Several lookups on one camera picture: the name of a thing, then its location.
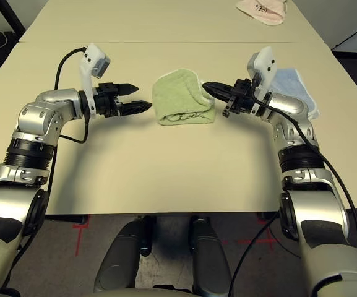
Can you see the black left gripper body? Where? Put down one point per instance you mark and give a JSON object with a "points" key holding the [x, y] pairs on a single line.
{"points": [[107, 100]]}

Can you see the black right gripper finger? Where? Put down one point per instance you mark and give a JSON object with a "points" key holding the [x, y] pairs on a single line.
{"points": [[218, 86], [220, 95]]}

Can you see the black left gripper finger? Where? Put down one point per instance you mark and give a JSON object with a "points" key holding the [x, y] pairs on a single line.
{"points": [[128, 88], [136, 106]]}

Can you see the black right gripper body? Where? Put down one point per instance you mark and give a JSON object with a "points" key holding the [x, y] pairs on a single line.
{"points": [[241, 99]]}

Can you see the green towel with swan print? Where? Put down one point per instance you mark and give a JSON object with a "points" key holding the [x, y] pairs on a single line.
{"points": [[181, 96]]}

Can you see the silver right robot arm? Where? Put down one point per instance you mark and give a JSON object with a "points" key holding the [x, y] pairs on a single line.
{"points": [[292, 123]]}

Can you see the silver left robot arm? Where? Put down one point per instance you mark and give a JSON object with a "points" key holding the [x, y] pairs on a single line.
{"points": [[39, 120]]}

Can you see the folded blue towel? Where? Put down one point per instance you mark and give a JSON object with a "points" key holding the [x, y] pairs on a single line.
{"points": [[292, 83]]}

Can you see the pink towel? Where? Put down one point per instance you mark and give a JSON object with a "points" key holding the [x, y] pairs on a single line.
{"points": [[264, 10]]}

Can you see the black tripod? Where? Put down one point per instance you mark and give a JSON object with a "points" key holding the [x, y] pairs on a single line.
{"points": [[354, 34]]}

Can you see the dark left robot leg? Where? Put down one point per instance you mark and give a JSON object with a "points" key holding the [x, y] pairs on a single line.
{"points": [[119, 260]]}

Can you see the dark robot leg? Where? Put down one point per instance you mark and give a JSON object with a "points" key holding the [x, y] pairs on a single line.
{"points": [[210, 260], [119, 260]]}

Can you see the dark right robot leg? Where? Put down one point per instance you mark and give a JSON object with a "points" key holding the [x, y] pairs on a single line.
{"points": [[210, 260]]}

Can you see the beige robot torso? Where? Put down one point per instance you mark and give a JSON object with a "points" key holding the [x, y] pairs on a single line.
{"points": [[141, 293]]}

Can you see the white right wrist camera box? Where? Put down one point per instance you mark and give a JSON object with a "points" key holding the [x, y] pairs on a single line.
{"points": [[263, 68]]}

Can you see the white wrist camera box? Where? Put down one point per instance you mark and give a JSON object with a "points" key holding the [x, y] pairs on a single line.
{"points": [[263, 68], [93, 60]]}

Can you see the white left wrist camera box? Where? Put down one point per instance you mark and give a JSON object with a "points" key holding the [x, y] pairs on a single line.
{"points": [[93, 60]]}

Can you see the side table with black frame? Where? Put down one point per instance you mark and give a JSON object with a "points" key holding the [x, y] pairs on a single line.
{"points": [[11, 15]]}

